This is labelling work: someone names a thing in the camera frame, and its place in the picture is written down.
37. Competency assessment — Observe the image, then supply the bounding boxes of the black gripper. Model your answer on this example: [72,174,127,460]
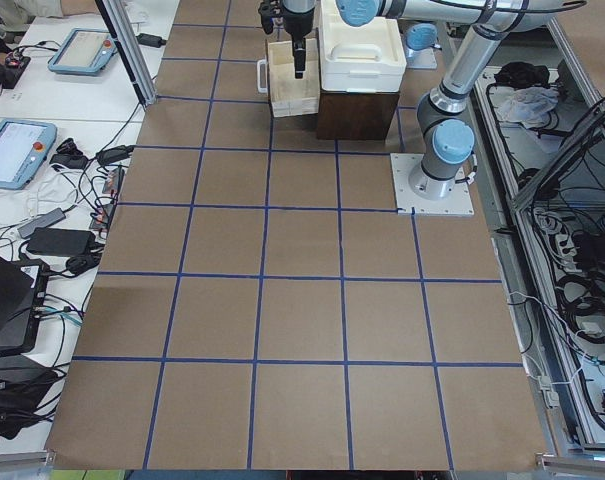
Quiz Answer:
[259,0,316,79]

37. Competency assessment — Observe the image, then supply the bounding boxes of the light wooden drawer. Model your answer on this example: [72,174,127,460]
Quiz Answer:
[256,38,320,118]

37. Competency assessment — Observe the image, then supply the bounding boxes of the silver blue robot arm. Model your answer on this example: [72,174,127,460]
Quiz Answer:
[335,0,563,201]

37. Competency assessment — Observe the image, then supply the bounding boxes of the white foam box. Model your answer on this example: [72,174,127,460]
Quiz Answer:
[319,1,406,93]

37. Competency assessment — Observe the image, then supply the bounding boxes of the dark brown wooden cabinet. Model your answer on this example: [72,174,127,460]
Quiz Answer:
[316,90,400,141]

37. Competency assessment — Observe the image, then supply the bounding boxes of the far blue teach pendant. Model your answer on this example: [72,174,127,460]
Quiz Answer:
[48,28,116,76]

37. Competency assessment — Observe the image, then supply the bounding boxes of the blue teach pendant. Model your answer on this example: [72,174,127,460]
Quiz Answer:
[48,28,116,76]
[0,119,57,190]

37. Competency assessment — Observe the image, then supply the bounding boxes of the white cloth rag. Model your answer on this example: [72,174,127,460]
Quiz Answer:
[496,87,559,128]

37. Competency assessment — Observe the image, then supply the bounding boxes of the near blue teach pendant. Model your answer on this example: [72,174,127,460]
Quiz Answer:
[0,119,57,190]

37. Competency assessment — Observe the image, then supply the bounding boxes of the black power adapter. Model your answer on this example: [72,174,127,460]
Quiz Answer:
[26,228,96,257]

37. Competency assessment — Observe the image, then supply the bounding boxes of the black laptop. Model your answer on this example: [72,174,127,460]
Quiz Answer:
[0,256,50,356]

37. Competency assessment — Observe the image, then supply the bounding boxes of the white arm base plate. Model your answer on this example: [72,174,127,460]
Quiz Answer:
[404,23,437,70]
[390,153,474,217]

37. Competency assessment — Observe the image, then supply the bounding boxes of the aluminium frame post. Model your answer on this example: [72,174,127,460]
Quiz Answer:
[95,0,157,108]

